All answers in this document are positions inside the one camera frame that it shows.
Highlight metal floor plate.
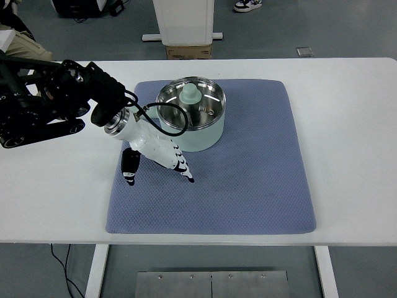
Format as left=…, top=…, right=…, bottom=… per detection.
left=135, top=271, right=290, bottom=297

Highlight right white table leg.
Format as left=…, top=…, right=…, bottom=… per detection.
left=314, top=246, right=339, bottom=298

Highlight black device on floor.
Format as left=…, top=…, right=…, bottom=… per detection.
left=51, top=0, right=127, bottom=18

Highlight white table leg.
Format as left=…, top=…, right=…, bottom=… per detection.
left=314, top=246, right=339, bottom=298
left=85, top=244, right=110, bottom=298

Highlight seated person beige trousers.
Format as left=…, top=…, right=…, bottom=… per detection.
left=1, top=12, right=54, bottom=61

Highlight glass pot lid green knob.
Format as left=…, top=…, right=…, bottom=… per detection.
left=156, top=76, right=226, bottom=131

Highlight black floor cable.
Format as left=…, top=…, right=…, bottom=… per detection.
left=50, top=244, right=85, bottom=298

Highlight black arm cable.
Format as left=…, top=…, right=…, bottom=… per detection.
left=122, top=89, right=189, bottom=137

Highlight white blue sneaker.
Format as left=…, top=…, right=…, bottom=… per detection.
left=233, top=0, right=262, bottom=13

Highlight grey floor socket cover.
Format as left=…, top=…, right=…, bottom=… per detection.
left=296, top=47, right=314, bottom=57

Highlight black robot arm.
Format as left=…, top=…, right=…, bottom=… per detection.
left=1, top=53, right=137, bottom=148

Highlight cardboard box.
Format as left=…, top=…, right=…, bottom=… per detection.
left=166, top=45, right=212, bottom=60

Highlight left white table leg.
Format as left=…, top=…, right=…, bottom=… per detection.
left=85, top=244, right=110, bottom=298

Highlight white pedestal stand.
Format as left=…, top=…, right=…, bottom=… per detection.
left=142, top=0, right=223, bottom=46

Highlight green pot with handle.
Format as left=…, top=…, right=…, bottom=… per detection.
left=141, top=76, right=226, bottom=153

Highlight blue quilted mat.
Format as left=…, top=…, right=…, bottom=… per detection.
left=106, top=79, right=316, bottom=235

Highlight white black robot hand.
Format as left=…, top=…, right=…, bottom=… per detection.
left=104, top=108, right=194, bottom=186

